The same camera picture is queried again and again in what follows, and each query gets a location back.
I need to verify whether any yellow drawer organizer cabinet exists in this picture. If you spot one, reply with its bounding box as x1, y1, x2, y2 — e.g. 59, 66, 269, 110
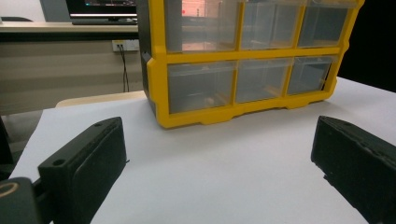
135, 0, 366, 130

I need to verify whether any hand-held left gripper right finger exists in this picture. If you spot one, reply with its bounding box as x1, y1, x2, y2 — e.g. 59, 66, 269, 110
310, 115, 396, 224

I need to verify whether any beige long desk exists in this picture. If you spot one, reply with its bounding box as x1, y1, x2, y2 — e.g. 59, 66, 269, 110
0, 21, 148, 117

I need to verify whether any light wooden chair back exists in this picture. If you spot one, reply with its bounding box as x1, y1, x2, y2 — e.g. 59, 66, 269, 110
55, 90, 148, 109

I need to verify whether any black power cable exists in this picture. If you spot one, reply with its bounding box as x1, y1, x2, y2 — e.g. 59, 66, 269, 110
119, 44, 131, 93

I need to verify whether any white wall power outlet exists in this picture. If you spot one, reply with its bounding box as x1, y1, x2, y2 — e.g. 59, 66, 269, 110
111, 39, 140, 53

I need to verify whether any clear plastic drawer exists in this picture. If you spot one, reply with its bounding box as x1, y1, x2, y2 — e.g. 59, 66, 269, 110
241, 0, 307, 50
297, 0, 358, 49
235, 58, 294, 105
287, 55, 338, 96
167, 61, 237, 115
163, 0, 241, 53

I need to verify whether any black computer monitor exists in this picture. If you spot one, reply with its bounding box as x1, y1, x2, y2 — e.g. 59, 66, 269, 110
64, 0, 138, 26

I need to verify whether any dark stand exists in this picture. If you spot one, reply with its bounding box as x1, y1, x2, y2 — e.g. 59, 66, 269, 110
0, 115, 15, 181

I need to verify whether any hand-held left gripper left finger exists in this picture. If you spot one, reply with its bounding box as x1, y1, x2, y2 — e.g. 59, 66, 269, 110
37, 117, 128, 224

